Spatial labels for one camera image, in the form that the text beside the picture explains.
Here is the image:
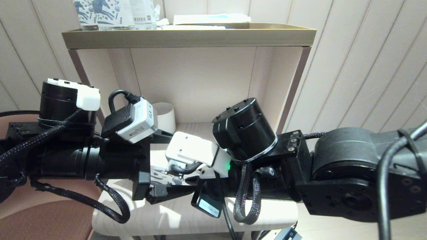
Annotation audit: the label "white horse-print zip pouch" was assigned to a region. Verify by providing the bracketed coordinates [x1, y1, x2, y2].
[148, 165, 200, 187]

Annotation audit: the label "white ribbed mug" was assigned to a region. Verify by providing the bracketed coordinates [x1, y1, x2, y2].
[152, 102, 176, 134]

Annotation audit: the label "light wood shelf desk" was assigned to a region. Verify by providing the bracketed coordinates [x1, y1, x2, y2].
[68, 47, 311, 240]

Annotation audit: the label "small knotted white packet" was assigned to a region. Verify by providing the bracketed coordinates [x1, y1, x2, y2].
[155, 5, 169, 29]

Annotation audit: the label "barcode label water bottle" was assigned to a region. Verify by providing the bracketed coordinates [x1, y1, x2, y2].
[129, 0, 157, 30]

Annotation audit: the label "blue white toothbrush packet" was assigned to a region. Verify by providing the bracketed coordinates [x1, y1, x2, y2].
[173, 13, 251, 25]

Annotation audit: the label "horse-print packages on shelf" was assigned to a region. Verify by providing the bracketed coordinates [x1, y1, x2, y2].
[91, 0, 134, 30]

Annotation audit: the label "horse label water bottle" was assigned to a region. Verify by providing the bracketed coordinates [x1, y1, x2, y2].
[73, 0, 98, 31]

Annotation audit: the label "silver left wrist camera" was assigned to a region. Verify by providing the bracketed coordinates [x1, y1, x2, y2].
[117, 97, 159, 144]

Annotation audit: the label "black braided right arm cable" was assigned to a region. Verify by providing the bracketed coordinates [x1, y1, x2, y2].
[234, 163, 262, 225]

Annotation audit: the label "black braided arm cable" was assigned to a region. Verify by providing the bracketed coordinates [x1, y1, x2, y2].
[0, 110, 130, 224]
[234, 163, 262, 225]

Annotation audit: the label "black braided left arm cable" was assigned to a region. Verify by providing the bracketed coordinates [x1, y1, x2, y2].
[0, 110, 130, 224]

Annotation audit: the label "black left camera cable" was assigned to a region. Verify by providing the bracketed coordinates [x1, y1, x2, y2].
[108, 89, 142, 114]

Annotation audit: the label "thick black smooth cable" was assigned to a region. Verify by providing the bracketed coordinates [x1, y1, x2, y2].
[379, 122, 427, 240]

